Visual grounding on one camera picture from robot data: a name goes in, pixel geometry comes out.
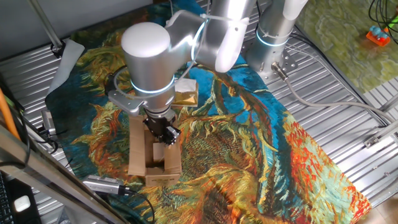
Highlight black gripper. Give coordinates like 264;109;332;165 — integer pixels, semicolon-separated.
142;109;182;147

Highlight brown cardboard box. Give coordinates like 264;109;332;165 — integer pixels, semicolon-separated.
127;114;183;188

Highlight gold and white tissue pack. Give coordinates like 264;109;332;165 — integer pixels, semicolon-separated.
171;77;200;108

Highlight metal tripod pole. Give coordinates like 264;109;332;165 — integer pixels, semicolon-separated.
26;0;67;59

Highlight aluminium rail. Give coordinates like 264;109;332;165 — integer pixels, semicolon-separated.
363;119;398;149
377;92;398;113

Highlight orange toy block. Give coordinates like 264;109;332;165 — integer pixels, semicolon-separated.
366;30;391;47

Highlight green patterned mat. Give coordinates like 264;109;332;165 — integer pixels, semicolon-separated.
294;0;398;95

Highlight black keyboard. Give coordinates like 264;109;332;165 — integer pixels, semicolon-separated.
0;172;15;224

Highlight blue toy piece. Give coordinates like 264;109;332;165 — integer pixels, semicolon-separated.
369;25;389;40

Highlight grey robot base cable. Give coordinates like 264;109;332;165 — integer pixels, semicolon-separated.
270;61;397;124

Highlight green plastic stick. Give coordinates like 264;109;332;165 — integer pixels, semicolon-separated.
384;14;398;32

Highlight aluminium frame beam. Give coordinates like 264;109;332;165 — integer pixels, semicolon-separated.
0;124;129;224

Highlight orange cable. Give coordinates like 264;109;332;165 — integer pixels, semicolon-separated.
0;88;21;141

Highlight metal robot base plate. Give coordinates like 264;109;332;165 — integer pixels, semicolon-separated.
239;40;299;85

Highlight black hanging cables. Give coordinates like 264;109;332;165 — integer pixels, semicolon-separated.
368;0;398;44

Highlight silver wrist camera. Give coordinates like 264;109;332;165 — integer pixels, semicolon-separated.
104;65;147;117

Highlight sunflower painting cloth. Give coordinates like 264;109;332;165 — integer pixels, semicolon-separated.
45;0;373;224

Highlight white rounded device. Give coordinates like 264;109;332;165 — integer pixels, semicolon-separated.
14;195;32;213

